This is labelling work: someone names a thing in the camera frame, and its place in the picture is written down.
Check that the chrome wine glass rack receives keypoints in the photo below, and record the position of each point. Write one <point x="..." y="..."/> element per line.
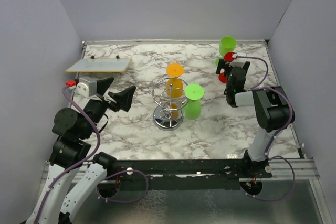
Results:
<point x="162" y="117"/>

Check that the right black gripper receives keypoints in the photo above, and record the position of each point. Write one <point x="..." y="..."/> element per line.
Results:
<point x="222" y="64"/>

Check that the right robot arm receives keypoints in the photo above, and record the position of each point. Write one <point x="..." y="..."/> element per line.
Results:
<point x="273" y="111"/>

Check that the orange wine glass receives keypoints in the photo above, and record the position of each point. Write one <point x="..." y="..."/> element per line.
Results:
<point x="175" y="113"/>
<point x="174" y="84"/>

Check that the green wine glass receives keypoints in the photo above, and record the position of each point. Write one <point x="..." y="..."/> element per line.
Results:
<point x="193" y="92"/>
<point x="227" y="44"/>

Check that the small whiteboard yellow frame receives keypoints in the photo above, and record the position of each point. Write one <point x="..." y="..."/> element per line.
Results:
<point x="100" y="65"/>

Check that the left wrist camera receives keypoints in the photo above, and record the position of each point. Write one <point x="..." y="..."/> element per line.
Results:
<point x="86" y="87"/>

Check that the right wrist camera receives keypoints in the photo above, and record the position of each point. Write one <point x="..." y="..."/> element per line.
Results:
<point x="238" y="62"/>

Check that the black front mounting rail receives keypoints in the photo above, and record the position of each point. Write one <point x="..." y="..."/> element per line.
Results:
<point x="178" y="174"/>

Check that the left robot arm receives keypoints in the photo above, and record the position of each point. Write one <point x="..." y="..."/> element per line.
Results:
<point x="74" y="169"/>

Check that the red wine glass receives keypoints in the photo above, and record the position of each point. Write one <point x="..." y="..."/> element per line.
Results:
<point x="229" y="57"/>

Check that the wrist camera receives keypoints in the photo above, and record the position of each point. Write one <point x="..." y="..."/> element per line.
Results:
<point x="238" y="62"/>
<point x="86" y="87"/>

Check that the lower orange wine glass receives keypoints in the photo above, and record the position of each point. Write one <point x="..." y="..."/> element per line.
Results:
<point x="175" y="113"/>

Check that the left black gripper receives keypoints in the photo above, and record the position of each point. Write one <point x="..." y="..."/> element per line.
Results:
<point x="124" y="97"/>

